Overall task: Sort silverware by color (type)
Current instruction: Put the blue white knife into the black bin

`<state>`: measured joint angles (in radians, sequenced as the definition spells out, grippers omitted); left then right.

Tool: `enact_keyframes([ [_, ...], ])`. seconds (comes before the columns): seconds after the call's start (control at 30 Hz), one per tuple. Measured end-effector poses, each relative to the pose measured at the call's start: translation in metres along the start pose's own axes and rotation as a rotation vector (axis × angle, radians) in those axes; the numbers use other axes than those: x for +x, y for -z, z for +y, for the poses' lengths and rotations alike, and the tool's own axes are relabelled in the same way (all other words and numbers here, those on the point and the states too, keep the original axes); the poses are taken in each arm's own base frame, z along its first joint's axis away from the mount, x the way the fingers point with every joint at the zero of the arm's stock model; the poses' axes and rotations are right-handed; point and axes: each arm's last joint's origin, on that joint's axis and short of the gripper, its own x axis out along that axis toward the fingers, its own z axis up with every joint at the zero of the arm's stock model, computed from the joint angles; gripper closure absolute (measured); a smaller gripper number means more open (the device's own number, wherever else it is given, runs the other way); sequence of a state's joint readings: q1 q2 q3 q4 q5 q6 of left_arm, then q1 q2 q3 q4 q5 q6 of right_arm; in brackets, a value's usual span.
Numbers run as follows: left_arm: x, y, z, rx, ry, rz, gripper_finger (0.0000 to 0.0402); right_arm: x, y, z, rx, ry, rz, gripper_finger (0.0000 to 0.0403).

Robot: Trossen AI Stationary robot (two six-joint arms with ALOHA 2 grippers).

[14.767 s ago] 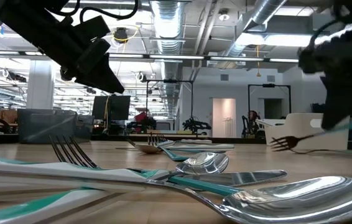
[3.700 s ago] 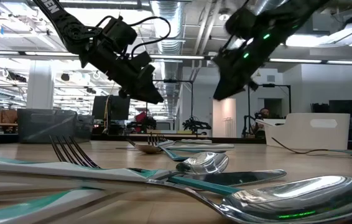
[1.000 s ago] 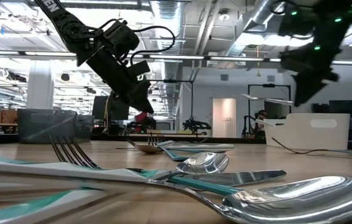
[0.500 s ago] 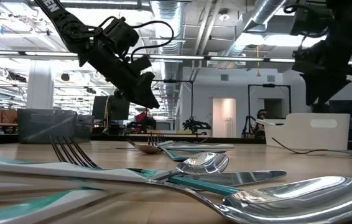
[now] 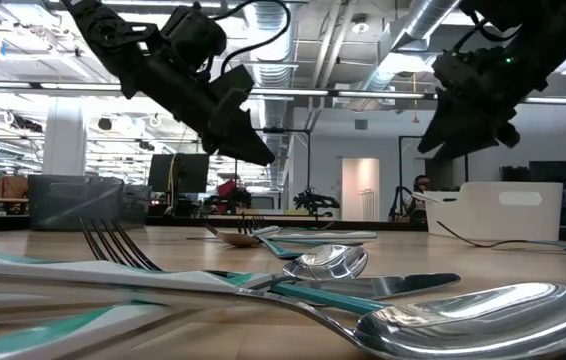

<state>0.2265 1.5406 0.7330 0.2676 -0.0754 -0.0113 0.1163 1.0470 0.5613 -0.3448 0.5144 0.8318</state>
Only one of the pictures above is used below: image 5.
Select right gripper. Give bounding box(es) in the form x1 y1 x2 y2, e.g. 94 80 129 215
417 47 544 161

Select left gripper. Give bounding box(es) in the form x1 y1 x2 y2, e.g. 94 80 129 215
122 54 277 167

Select red bag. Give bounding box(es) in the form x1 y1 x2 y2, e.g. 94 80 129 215
216 178 238 197

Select black monitor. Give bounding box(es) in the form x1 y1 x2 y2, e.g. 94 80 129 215
147 152 212 195

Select person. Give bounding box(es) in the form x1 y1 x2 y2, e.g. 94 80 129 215
409 174 433 223

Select white plastic bin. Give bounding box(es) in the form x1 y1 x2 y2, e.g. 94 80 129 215
422 181 565 243

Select black monitors on stand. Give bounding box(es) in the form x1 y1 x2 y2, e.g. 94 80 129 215
500 159 566 226

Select long ceiling light strip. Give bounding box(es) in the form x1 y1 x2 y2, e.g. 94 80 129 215
0 80 566 106

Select dark grey plastic bin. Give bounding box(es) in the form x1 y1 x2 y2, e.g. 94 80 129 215
27 173 153 232

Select brown cardboard box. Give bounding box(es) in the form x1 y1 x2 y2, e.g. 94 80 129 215
0 174 30 200

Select black station frame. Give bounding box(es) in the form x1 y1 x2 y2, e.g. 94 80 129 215
234 127 313 214
397 133 469 221

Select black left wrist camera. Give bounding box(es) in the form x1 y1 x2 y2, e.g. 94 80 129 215
211 63 256 129

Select yellow hanging cable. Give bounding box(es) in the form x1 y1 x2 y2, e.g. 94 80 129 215
165 152 178 197

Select silver ventilation duct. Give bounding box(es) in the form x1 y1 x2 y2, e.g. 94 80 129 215
241 0 297 156
362 0 462 99

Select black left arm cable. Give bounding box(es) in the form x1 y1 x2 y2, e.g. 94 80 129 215
211 0 293 71

